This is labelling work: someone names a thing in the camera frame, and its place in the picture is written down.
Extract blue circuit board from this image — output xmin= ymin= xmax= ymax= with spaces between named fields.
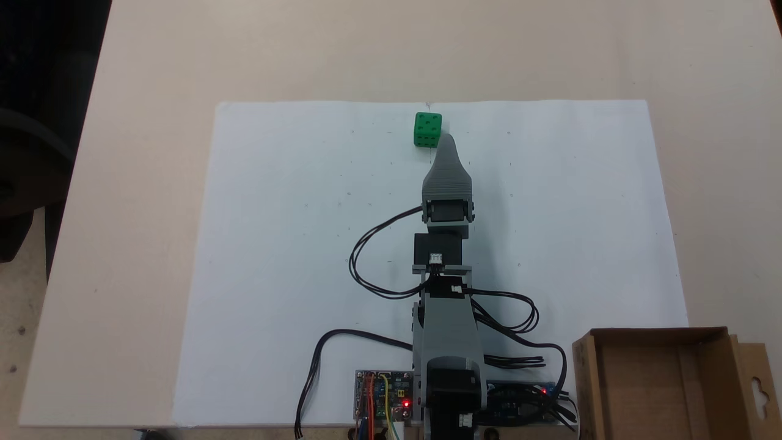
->
xmin=486 ymin=380 xmax=560 ymax=424

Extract grey curved ribbed gripper finger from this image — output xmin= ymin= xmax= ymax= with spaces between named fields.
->
xmin=423 ymin=133 xmax=474 ymax=201

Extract circuit board with coloured wires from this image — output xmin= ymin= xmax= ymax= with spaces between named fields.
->
xmin=354 ymin=370 xmax=415 ymax=424

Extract orange jumper wire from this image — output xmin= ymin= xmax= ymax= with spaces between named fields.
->
xmin=360 ymin=375 xmax=375 ymax=440

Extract brown cardboard box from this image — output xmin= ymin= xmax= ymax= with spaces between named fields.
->
xmin=571 ymin=327 xmax=782 ymax=440

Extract green dice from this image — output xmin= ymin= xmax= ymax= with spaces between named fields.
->
xmin=414 ymin=112 xmax=443 ymax=149

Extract white paper sheet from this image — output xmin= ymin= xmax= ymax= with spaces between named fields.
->
xmin=172 ymin=100 xmax=690 ymax=427

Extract yellow jumper wire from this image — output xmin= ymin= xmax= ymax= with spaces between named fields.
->
xmin=379 ymin=374 xmax=401 ymax=440

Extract black bundled motor cable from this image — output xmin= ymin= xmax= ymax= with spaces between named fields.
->
xmin=472 ymin=304 xmax=579 ymax=424

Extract black looped motor cable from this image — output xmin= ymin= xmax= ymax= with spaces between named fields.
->
xmin=348 ymin=207 xmax=429 ymax=300
xmin=466 ymin=288 xmax=541 ymax=336

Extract long black power cable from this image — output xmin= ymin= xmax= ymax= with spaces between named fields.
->
xmin=295 ymin=329 xmax=416 ymax=439

